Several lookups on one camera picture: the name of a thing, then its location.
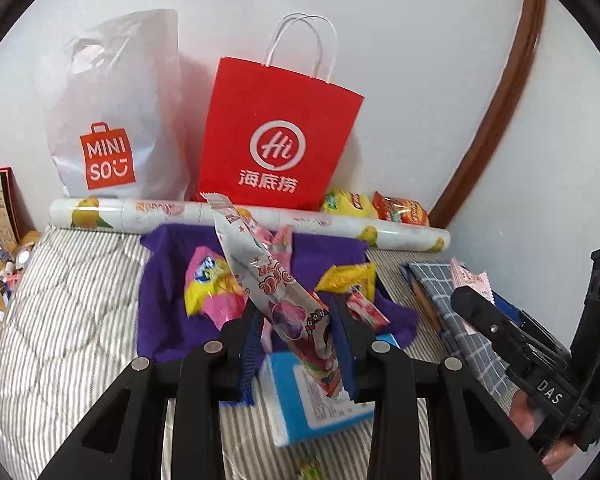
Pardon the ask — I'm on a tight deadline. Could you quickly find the purple towel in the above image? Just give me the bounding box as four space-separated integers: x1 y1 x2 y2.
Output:
137 222 420 366

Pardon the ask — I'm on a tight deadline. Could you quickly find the silver pink snack packet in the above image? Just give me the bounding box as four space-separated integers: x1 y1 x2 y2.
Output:
200 191 346 401

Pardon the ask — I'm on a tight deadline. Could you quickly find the striped quilted mattress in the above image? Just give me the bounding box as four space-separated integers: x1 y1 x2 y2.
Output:
0 225 526 480

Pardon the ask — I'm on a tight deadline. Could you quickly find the orange snack bag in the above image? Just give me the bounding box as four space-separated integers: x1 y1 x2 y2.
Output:
371 190 430 227

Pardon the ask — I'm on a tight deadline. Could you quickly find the red pink snack packet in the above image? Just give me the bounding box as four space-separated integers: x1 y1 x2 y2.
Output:
345 292 392 335

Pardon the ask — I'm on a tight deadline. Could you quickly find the pink yellow snack packet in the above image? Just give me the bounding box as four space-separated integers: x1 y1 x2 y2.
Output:
184 245 248 328

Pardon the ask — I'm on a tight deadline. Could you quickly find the grey checked cloth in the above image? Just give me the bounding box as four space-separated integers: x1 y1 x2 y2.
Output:
400 259 518 411

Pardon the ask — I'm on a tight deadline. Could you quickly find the white plastic shopping bag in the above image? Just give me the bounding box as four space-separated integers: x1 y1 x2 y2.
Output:
42 8 193 202

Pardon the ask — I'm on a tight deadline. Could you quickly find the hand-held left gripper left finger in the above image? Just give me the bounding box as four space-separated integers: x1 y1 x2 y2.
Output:
37 300 263 480

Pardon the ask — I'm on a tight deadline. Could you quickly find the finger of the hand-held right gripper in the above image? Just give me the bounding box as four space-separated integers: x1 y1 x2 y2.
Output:
517 311 572 362
451 285 537 379

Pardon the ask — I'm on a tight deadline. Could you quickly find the fruit print paper roll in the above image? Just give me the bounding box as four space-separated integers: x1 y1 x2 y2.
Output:
49 197 452 253

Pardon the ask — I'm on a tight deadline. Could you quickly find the blue white box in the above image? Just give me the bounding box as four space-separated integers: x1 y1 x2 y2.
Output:
257 332 398 448

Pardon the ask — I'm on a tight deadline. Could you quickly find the small yellow snack packet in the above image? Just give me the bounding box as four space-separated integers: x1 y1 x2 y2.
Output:
314 262 378 306

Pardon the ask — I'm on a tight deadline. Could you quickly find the red paper bag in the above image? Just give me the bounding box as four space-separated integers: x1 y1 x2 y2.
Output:
197 12 365 211

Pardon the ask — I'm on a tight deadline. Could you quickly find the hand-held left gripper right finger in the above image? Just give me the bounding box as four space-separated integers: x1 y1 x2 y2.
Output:
327 292 553 480

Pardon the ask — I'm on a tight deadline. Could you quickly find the brown wooden door frame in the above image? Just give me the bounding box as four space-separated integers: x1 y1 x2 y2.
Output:
430 0 548 228

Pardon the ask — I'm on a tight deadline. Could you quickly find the yellow snack bag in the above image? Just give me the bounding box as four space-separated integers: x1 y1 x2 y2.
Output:
320 187 378 220

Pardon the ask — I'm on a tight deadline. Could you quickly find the person's right hand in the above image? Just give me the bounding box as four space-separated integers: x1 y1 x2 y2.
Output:
510 389 542 440

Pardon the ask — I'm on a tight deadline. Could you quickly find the dark red book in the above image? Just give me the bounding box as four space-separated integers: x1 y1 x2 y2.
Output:
0 167 22 251

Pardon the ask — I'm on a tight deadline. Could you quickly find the pink white snack packet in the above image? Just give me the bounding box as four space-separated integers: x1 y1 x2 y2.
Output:
450 258 493 303

